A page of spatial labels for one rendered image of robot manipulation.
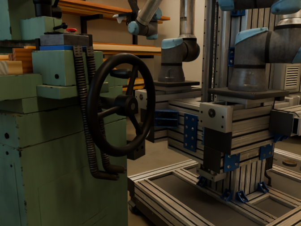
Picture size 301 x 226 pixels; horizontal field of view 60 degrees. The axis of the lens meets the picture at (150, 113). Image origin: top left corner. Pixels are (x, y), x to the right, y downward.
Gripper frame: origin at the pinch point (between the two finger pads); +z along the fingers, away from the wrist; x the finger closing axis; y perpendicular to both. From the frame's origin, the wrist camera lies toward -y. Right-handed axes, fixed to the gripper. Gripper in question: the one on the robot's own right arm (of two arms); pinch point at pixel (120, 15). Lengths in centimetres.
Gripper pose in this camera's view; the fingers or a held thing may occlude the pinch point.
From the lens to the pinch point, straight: 196.6
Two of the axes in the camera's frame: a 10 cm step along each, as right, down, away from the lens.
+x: 6.7, -2.8, 6.9
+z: -7.4, -1.4, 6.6
